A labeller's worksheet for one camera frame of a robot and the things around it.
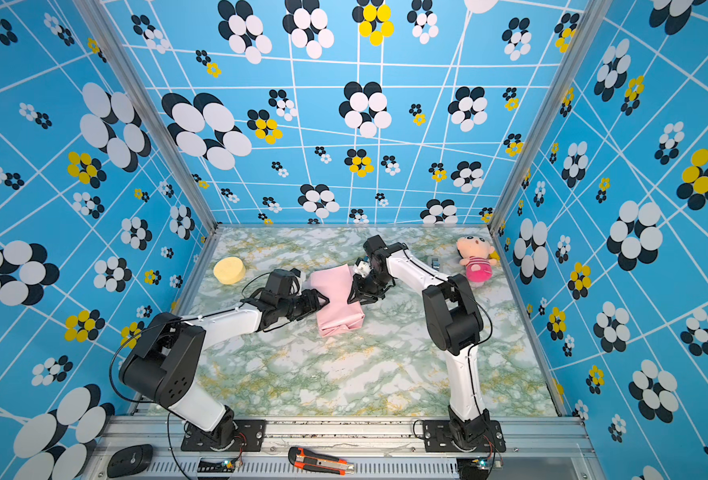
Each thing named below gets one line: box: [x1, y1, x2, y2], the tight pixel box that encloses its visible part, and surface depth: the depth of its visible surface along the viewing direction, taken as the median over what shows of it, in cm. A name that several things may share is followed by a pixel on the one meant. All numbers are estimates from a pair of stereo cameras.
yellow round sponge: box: [213, 257, 246, 285], surface depth 106 cm
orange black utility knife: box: [288, 446, 355, 476], surface depth 71 cm
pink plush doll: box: [456, 229, 497, 288], surface depth 106 cm
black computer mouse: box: [107, 444, 153, 478], surface depth 71 cm
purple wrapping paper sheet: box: [310, 264, 365, 338], surface depth 91 cm
